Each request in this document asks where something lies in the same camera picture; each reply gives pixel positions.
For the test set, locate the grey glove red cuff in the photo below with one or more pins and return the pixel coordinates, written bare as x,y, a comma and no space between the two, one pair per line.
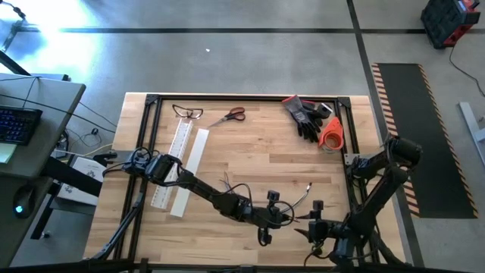
297,112

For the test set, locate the orange tape dispenser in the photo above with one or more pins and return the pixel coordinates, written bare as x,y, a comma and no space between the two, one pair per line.
333,127

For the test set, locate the small black white box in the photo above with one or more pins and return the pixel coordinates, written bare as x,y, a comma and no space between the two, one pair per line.
325,110

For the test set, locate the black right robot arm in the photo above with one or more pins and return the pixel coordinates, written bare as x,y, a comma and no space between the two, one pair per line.
375,197

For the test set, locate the packing tape roll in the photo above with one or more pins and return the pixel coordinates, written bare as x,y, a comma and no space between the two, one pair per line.
335,146

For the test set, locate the grey side desk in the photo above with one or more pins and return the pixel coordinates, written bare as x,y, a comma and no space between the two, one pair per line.
45,95

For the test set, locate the small black puck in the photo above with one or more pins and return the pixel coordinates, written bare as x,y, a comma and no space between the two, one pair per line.
94,131

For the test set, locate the black backlit keyboard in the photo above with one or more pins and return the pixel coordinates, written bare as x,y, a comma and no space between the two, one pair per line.
19,125

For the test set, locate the black desk support beam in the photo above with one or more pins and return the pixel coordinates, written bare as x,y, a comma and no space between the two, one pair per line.
68,175

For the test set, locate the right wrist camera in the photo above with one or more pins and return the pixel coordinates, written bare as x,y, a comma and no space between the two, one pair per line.
318,204

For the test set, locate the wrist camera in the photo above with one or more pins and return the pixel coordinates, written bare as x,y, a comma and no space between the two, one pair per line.
273,196
318,204

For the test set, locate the red black toolbox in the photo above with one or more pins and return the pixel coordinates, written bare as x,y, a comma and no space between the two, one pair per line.
443,19

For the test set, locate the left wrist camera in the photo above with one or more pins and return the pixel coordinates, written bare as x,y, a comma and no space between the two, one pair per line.
273,196

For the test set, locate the white cardboard box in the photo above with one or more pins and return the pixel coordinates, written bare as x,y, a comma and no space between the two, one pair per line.
76,195

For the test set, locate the white duct cover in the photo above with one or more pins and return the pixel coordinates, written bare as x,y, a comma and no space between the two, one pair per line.
197,151

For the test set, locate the grey metal bar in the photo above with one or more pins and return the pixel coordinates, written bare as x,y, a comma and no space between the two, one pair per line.
471,125

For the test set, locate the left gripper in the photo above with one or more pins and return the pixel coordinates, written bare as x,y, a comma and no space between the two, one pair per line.
273,219

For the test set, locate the black work glove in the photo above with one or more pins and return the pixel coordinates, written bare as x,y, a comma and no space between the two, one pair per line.
312,129

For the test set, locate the black aluminium table frame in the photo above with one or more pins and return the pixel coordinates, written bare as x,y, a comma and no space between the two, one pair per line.
246,98

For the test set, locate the green notepad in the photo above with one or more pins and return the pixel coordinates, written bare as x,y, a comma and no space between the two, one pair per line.
5,151

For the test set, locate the black computer mouse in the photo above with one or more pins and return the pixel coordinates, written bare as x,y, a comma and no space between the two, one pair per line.
23,199

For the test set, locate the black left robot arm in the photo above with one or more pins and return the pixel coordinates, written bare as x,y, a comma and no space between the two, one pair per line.
208,191

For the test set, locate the black hazard striped floor mat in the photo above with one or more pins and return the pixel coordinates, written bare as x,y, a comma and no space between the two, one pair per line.
435,151

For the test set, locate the clear safety glasses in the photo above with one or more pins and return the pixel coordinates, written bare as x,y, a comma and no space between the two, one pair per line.
182,112

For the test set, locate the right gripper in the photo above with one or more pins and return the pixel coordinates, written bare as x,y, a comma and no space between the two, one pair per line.
324,230

